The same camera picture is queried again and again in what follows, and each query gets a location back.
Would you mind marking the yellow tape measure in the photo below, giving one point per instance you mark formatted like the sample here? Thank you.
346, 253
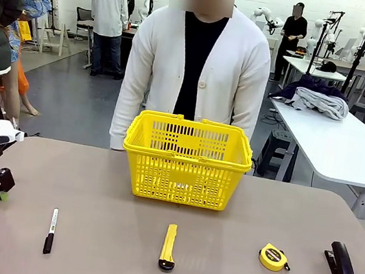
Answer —
272, 257

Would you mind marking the black office chair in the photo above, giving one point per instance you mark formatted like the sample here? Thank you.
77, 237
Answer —
83, 20

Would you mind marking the grey crumpled clothing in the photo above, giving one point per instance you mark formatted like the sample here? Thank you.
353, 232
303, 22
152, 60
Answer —
320, 101

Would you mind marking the person in white lab coat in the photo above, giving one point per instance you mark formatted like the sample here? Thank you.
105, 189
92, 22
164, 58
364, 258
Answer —
107, 10

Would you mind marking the person in black clothes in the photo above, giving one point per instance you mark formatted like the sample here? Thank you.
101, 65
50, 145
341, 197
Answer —
291, 39

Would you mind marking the yellow plastic shopping basket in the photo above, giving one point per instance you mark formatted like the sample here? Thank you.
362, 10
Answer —
183, 175

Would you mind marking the grey plastic stool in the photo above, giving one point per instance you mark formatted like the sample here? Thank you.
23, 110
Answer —
275, 151
362, 111

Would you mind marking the dark navy crumpled clothing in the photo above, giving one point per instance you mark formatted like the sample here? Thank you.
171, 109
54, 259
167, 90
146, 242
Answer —
315, 85

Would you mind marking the person in white cardigan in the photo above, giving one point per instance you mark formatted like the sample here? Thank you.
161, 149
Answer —
195, 76

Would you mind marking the yellow black utility knife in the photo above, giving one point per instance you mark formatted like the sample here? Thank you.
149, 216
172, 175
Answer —
168, 246

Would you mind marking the white background table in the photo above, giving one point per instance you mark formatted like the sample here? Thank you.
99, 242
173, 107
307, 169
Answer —
304, 67

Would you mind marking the person's right forearm white sleeve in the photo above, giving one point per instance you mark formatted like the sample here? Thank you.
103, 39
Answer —
125, 114

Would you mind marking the white marker with black cap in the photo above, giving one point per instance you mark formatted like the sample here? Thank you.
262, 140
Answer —
50, 231

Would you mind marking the large white table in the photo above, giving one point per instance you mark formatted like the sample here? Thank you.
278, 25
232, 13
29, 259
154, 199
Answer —
340, 148

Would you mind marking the white wooden step stool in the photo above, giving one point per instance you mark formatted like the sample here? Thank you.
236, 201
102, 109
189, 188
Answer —
50, 36

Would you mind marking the black stapler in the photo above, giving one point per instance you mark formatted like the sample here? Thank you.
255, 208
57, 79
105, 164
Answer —
342, 266

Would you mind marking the person's left forearm white sleeve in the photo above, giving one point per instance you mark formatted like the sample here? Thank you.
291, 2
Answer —
246, 116

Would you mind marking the black bag on table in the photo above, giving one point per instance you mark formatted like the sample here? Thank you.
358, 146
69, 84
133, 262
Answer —
328, 66

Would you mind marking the blue patterned garment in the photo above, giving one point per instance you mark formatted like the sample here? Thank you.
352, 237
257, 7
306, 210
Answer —
33, 2

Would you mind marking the black tripod stand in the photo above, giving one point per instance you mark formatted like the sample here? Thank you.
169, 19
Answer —
358, 60
318, 44

